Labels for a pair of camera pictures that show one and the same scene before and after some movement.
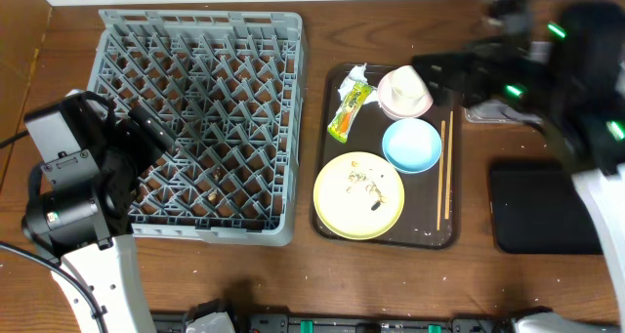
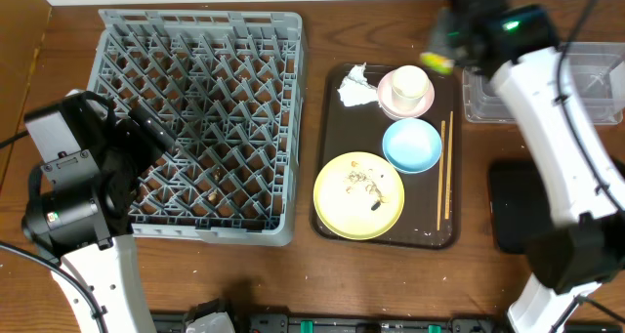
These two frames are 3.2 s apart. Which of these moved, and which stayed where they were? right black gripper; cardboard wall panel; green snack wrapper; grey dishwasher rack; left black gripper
Moved: green snack wrapper; right black gripper
Stayed: grey dishwasher rack; cardboard wall panel; left black gripper
